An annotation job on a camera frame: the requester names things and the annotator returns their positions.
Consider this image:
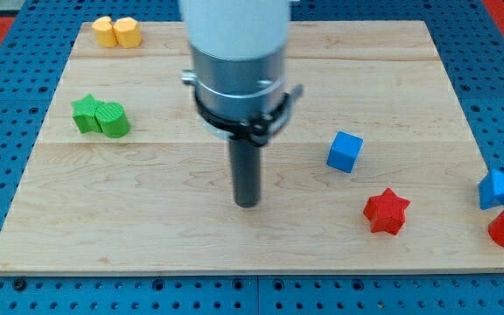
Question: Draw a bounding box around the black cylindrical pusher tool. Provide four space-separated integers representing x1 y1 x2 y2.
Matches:
228 139 261 208

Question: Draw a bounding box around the red star block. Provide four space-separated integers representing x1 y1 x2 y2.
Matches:
363 187 410 235

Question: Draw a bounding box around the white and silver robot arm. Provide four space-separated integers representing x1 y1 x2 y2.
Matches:
178 0 291 140

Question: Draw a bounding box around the yellow hexagon block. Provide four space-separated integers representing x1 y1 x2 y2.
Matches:
113 17 143 49

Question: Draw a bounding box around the wooden board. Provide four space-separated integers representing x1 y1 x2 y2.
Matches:
0 21 504 277

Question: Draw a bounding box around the black clamp ring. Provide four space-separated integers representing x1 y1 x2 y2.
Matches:
180 69 305 148

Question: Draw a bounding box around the green star block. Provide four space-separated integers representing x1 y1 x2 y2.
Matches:
71 94 104 133

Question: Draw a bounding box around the blue cube block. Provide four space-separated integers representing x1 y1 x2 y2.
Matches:
326 131 363 173

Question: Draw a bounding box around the blue triangle block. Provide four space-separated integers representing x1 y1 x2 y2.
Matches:
478 169 504 210

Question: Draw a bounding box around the green cylinder block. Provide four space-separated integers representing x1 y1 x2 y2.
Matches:
95 102 130 138

